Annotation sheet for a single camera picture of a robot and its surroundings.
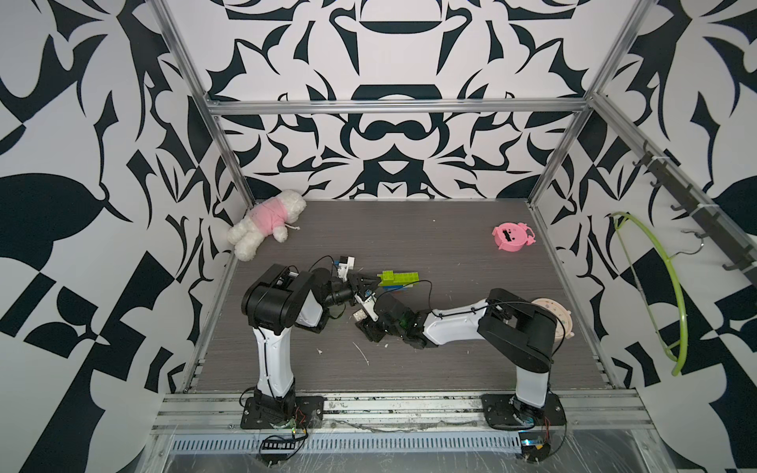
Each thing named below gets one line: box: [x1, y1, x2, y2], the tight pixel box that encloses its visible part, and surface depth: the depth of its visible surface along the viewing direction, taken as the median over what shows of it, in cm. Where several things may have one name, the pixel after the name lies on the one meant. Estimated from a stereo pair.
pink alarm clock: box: [491, 221, 537, 253], surface depth 107 cm
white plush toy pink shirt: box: [227, 189, 307, 263], surface depth 107 cm
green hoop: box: [611, 211, 689, 377], surface depth 62 cm
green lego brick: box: [376, 270, 420, 287], surface depth 91 cm
